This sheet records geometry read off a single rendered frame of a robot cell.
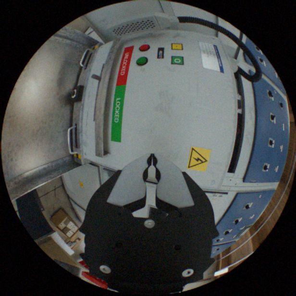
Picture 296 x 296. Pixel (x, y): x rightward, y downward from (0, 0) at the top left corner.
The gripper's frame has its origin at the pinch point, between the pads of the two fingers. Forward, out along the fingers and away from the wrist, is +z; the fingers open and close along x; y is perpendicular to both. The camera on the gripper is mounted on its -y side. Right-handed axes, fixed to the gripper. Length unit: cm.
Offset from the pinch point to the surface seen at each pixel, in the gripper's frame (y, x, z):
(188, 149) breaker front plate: 4.1, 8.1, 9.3
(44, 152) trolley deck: 5.0, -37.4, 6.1
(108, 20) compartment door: -56, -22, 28
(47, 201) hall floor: 82, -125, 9
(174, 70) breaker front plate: -14.3, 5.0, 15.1
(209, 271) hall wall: 780, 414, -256
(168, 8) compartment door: -53, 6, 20
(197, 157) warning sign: 5.6, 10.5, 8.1
